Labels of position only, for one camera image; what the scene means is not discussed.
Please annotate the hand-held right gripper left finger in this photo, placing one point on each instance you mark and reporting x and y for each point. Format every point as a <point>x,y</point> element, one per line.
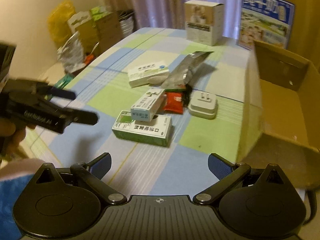
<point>101,163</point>

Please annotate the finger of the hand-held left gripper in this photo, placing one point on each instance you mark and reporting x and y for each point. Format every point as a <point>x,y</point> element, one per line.
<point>62,93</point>
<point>82,117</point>

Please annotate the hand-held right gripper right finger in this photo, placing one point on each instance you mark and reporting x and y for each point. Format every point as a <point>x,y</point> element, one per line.
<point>220,165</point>

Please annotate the green white medicine box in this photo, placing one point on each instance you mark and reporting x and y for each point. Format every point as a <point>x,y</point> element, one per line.
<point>142,128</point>

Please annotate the white power adapter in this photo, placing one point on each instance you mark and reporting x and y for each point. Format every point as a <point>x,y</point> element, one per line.
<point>202,105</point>

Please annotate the small white blue medicine box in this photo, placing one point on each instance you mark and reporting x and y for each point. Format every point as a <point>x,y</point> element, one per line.
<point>147,103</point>

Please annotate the red snack packet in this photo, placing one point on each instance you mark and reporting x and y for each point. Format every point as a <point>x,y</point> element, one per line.
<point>173,102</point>

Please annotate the brown cardboard box container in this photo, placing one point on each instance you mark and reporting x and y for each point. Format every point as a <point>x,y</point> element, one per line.
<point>280,110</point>

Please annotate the silver foil pouch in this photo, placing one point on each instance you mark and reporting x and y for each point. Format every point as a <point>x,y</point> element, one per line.
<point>185,67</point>

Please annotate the person's left hand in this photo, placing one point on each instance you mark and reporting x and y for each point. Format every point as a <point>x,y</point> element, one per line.
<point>12,135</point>

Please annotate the green flat item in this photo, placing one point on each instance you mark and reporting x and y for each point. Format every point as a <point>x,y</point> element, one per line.
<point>65,80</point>

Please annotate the checked tablecloth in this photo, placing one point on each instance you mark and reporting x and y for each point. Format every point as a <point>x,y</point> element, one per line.
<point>220,140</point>

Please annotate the crinkled silver bag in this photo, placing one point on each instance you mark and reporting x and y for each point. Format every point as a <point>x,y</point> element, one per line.
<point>71,52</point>

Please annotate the orange small item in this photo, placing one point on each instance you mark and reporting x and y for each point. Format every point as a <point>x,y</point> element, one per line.
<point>88,58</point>

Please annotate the white green cardboard box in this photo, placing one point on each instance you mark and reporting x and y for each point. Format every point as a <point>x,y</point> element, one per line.
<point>83,30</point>

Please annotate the yellow plastic bag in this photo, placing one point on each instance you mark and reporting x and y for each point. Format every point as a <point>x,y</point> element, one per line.
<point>60,22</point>

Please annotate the beige oval pad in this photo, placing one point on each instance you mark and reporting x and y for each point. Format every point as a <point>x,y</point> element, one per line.
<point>156,80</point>

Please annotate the green white small box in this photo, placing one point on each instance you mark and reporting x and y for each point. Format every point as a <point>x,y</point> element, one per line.
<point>100,11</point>

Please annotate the white striped bag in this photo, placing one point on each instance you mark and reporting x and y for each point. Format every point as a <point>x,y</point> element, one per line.
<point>127,23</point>

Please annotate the pale curtain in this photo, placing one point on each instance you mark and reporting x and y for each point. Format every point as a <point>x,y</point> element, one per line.
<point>155,2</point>

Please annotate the beige white product box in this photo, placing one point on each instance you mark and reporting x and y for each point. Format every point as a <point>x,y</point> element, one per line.
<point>202,22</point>

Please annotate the blue printed carton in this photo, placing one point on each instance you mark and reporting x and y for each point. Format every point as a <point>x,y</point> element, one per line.
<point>265,20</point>

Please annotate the black chair frame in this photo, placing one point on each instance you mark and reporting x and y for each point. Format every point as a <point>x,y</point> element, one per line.
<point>312,205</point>

